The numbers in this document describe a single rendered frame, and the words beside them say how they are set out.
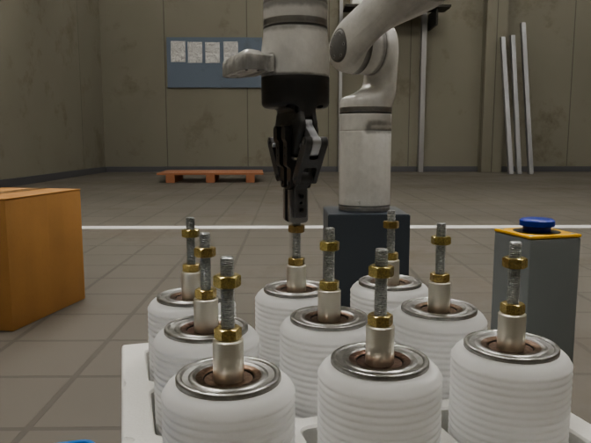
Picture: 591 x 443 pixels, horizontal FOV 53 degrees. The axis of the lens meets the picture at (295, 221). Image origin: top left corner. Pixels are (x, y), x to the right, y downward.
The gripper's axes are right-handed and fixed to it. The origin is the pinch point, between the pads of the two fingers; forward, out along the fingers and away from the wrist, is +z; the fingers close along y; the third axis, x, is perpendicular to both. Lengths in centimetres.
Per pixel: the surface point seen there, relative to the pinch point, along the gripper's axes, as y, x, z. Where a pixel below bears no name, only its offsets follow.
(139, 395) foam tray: -6.8, 18.6, 17.0
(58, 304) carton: 95, 27, 33
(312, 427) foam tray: -18.3, 5.5, 17.1
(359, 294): -1.9, -7.3, 10.7
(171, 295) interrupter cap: 1.8, 14.0, 9.7
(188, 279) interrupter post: -0.1, 12.3, 7.6
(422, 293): -5.0, -13.9, 10.3
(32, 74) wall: 645, 53, -79
